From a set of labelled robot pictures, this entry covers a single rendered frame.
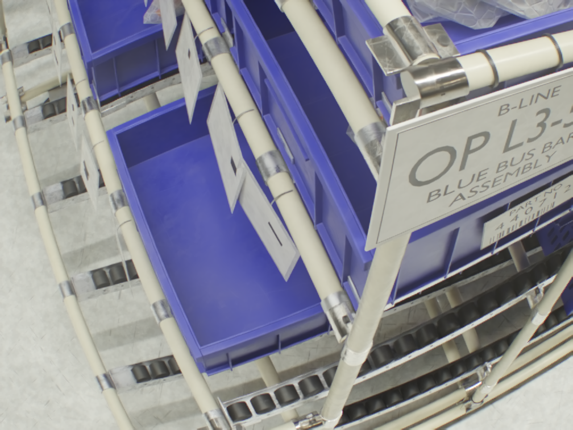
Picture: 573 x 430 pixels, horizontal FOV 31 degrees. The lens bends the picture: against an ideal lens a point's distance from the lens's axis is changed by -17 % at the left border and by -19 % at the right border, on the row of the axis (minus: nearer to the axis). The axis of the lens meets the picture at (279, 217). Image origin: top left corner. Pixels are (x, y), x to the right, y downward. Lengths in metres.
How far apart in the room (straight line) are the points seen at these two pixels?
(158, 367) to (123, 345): 0.50
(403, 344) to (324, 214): 0.40
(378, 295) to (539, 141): 0.29
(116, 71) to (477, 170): 0.95
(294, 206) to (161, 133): 0.39
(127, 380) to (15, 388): 0.55
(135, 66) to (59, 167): 0.86
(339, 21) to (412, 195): 0.17
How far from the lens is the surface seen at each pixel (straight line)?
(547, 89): 0.92
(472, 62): 0.86
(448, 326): 1.73
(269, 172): 1.45
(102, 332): 2.50
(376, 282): 1.16
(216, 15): 1.55
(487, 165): 1.00
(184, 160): 1.82
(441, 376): 2.12
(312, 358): 2.48
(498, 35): 0.92
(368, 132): 1.04
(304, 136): 1.25
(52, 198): 2.16
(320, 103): 1.48
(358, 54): 1.04
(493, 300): 1.76
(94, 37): 1.97
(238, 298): 1.73
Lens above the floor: 2.35
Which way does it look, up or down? 65 degrees down
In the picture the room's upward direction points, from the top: 6 degrees clockwise
